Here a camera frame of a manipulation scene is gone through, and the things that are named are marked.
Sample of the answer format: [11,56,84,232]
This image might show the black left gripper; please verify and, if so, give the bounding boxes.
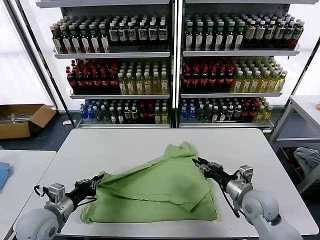
[67,174,105,201]

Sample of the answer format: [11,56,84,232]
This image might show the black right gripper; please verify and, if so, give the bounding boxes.
[191,157,230,187]

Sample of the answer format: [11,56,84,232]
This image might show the green polo shirt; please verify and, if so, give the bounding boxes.
[79,141,220,224]

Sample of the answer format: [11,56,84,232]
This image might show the white label dark bottle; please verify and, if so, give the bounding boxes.
[233,104,242,122]
[226,104,235,122]
[126,21,137,47]
[138,21,148,46]
[130,106,139,124]
[108,21,119,47]
[118,21,128,47]
[157,20,168,46]
[148,20,158,46]
[123,106,132,124]

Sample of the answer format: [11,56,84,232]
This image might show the yellow tea bottle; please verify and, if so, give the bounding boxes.
[267,70,280,93]
[153,106,162,124]
[143,71,152,95]
[126,72,135,95]
[263,104,273,122]
[254,105,265,123]
[230,70,243,93]
[275,70,288,92]
[258,70,271,93]
[117,72,127,95]
[249,70,262,93]
[160,71,169,95]
[160,106,169,124]
[134,71,144,95]
[151,71,161,95]
[240,70,253,93]

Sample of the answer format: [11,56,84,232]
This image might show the white side table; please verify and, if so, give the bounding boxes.
[0,148,57,240]

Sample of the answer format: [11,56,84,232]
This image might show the red cap cola bottle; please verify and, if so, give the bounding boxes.
[146,103,155,124]
[208,66,218,92]
[248,102,257,122]
[190,67,200,92]
[216,66,226,92]
[225,66,235,92]
[75,68,85,93]
[108,68,118,93]
[182,67,192,92]
[66,69,77,93]
[83,68,93,93]
[100,68,110,93]
[138,103,147,124]
[199,67,209,92]
[241,103,250,122]
[91,68,102,93]

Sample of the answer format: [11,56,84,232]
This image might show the black slanted pole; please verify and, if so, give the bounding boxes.
[273,36,320,131]
[14,0,77,128]

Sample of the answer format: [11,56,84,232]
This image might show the blue folded cloth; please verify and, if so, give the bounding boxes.
[0,161,14,192]

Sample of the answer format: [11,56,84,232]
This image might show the brown cardboard box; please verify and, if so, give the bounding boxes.
[0,103,57,139]

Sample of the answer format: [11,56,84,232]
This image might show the metal parts bundle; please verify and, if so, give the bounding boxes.
[0,112,34,123]

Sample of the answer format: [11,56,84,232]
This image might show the grey white cloth pile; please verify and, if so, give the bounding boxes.
[293,146,320,175]

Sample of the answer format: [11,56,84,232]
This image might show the grey shelf unit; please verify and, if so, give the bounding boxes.
[35,0,177,129]
[175,0,302,129]

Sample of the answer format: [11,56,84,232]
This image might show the green cap tea bottle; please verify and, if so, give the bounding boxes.
[194,21,204,52]
[204,21,215,52]
[214,21,225,51]
[60,24,72,54]
[78,23,92,54]
[51,25,63,54]
[68,23,82,54]
[98,23,110,53]
[88,23,101,53]
[225,21,235,51]
[184,21,194,52]
[234,21,245,51]

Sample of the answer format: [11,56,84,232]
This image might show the dark window mullion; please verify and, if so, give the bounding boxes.
[6,0,60,111]

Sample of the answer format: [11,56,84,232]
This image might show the beige label dark bottle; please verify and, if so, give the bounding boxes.
[254,20,266,49]
[244,20,255,49]

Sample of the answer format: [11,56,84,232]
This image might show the blue label dark bottle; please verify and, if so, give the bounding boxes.
[283,20,294,49]
[274,20,285,49]
[264,20,275,49]

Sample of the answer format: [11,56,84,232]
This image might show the red tea bottle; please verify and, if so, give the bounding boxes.
[292,21,305,49]

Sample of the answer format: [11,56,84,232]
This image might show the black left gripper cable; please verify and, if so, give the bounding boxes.
[74,196,98,208]

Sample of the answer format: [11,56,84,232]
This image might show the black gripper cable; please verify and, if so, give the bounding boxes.
[74,196,98,208]
[220,186,241,219]

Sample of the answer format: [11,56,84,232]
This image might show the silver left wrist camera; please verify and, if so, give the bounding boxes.
[47,183,67,204]

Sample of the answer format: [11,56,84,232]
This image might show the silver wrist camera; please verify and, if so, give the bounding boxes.
[47,183,67,204]
[237,164,255,186]

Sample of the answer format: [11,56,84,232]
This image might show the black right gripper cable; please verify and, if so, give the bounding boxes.
[220,186,241,219]

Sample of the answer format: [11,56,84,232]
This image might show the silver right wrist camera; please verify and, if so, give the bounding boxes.
[237,164,255,186]

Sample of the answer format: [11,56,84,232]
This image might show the black hooked camera cable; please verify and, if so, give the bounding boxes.
[33,184,50,198]

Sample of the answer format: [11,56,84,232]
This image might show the white metal-frame table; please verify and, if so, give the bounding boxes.
[269,94,320,195]

